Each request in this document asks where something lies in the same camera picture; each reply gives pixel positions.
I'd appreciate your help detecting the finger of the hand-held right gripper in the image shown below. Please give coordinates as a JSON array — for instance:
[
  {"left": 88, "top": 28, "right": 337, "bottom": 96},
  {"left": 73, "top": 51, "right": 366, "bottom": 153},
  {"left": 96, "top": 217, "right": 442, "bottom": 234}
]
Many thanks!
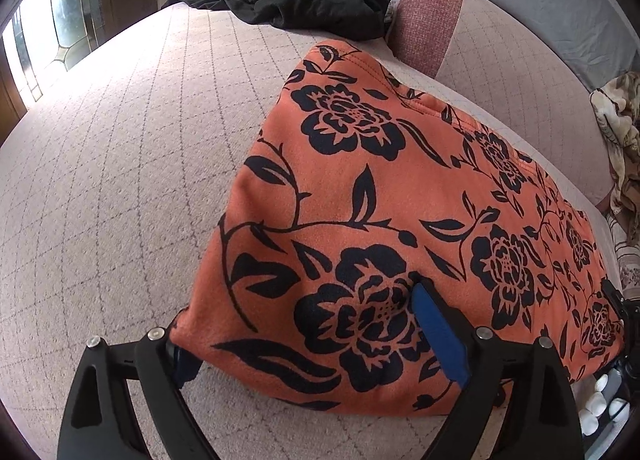
[{"left": 601, "top": 279, "right": 640, "bottom": 328}]

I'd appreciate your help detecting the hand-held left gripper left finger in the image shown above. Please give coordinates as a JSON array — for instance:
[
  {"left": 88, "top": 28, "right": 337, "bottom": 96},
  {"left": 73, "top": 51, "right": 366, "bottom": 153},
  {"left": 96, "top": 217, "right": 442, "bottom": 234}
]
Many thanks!
[{"left": 56, "top": 326, "right": 211, "bottom": 460}]

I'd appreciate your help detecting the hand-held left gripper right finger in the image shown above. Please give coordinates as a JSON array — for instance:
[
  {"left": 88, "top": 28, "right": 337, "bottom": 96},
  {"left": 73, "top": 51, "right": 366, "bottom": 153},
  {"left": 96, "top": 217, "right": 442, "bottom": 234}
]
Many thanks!
[{"left": 411, "top": 276, "right": 585, "bottom": 460}]

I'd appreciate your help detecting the orange floral long-sleeved top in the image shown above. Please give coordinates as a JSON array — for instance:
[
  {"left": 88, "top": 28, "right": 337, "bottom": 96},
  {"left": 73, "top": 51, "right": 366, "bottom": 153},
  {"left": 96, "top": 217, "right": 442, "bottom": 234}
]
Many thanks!
[{"left": 169, "top": 40, "right": 626, "bottom": 415}]

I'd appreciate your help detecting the person's right hand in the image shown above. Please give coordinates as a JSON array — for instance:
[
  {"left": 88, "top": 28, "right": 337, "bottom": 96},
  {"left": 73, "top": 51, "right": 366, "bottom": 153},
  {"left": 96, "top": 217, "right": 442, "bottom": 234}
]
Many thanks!
[{"left": 579, "top": 371, "right": 629, "bottom": 435}]

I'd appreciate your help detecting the striped sheet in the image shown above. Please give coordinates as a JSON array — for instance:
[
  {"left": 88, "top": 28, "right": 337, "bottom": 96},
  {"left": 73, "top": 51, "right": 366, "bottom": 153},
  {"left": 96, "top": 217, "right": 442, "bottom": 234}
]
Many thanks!
[{"left": 606, "top": 209, "right": 640, "bottom": 297}]

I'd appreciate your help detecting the beige floral blanket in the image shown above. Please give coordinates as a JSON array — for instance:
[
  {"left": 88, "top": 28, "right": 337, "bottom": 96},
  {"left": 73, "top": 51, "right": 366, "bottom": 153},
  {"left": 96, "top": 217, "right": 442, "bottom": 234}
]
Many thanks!
[{"left": 590, "top": 71, "right": 640, "bottom": 214}]

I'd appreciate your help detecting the pink quilted bed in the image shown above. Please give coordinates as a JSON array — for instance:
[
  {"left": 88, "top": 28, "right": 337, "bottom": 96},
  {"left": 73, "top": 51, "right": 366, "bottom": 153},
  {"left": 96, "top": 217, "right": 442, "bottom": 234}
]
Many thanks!
[{"left": 0, "top": 3, "right": 640, "bottom": 460}]

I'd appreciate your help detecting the pink bolster cushion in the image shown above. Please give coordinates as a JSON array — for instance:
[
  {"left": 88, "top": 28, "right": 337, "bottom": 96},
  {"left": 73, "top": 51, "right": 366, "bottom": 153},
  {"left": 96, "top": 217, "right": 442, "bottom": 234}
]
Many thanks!
[{"left": 387, "top": 0, "right": 619, "bottom": 207}]

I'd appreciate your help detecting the grey pillow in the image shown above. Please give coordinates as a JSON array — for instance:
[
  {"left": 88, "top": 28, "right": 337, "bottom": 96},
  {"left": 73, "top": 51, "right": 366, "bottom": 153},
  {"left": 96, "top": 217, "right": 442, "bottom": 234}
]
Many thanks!
[{"left": 467, "top": 0, "right": 640, "bottom": 94}]

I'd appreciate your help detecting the wooden stained glass door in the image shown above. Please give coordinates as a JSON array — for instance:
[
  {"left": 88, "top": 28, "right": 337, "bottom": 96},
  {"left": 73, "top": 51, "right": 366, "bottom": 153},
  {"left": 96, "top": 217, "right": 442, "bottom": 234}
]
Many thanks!
[{"left": 0, "top": 0, "right": 168, "bottom": 146}]

